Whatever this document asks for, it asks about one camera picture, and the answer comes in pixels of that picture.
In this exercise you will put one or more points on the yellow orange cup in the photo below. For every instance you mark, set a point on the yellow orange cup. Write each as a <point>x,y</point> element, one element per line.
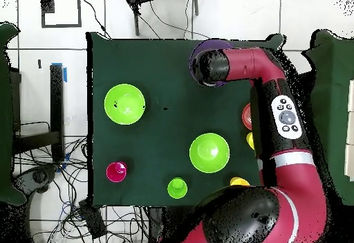
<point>239,182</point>

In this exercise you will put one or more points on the green cloth side table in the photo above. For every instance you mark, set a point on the green cloth side table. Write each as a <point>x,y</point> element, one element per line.
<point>332,115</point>
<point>5,115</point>

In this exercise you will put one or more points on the red cup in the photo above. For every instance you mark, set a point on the red cup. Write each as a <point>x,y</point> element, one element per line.
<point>116,171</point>

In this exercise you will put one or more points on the black floor box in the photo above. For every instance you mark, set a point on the black floor box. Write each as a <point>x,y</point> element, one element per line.
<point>92,219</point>

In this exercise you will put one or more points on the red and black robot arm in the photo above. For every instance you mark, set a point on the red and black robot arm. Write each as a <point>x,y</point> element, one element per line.
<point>298,187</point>

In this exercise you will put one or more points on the black bench with blue tape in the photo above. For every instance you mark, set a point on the black bench with blue tape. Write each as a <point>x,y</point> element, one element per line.
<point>56,101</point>

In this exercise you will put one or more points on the orange bowl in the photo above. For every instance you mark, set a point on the orange bowl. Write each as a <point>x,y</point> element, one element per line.
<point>246,117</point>

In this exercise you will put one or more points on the dark green table cloth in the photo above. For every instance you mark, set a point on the dark green table cloth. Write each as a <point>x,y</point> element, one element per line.
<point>166,88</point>

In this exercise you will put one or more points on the purple bowl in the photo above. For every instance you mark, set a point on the purple bowl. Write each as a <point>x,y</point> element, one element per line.
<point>213,44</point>

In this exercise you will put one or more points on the black camera stand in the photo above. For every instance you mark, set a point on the black camera stand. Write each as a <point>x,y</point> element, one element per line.
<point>136,18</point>

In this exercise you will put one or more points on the white boxes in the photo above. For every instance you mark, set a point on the white boxes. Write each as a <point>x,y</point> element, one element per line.
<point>350,143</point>

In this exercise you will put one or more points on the green cup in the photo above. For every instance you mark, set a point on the green cup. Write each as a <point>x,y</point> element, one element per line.
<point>177,188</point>

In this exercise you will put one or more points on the green bowl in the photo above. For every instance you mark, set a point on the green bowl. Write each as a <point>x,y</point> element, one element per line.
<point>209,153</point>
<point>124,104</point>

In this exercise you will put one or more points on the grey square floor frame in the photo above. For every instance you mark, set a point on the grey square floor frame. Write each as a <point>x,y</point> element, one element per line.
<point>47,4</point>

